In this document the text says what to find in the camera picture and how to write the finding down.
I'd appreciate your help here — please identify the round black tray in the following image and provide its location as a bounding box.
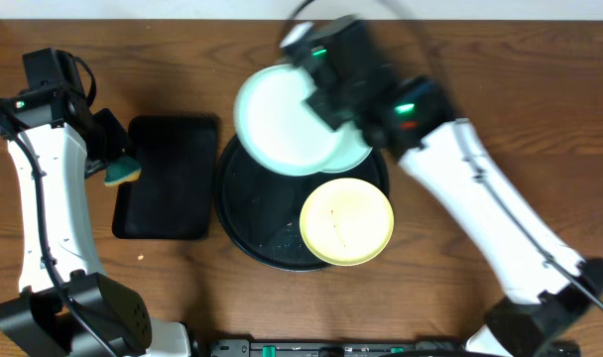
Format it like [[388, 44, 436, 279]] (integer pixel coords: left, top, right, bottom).
[[214, 137, 390, 272]]

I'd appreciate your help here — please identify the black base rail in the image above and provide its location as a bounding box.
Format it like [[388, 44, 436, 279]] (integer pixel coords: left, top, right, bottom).
[[209, 337, 583, 357]]

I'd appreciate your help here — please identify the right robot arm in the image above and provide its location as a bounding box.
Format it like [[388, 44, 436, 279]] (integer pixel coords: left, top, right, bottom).
[[281, 16, 603, 356]]

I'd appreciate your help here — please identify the green sponge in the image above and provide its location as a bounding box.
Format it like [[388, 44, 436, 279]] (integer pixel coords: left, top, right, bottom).
[[104, 155, 141, 186]]

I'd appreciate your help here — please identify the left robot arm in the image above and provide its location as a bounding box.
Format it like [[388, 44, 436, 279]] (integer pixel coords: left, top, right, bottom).
[[0, 96, 191, 356]]

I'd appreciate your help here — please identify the light blue plate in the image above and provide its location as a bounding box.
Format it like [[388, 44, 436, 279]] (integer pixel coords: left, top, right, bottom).
[[321, 123, 372, 174], [234, 64, 344, 177]]

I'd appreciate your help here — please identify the rectangular black tray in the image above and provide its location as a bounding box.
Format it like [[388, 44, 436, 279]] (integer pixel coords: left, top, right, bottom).
[[112, 113, 219, 240]]

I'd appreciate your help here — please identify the yellow plate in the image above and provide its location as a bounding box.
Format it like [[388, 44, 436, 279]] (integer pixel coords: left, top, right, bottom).
[[300, 178, 395, 266]]

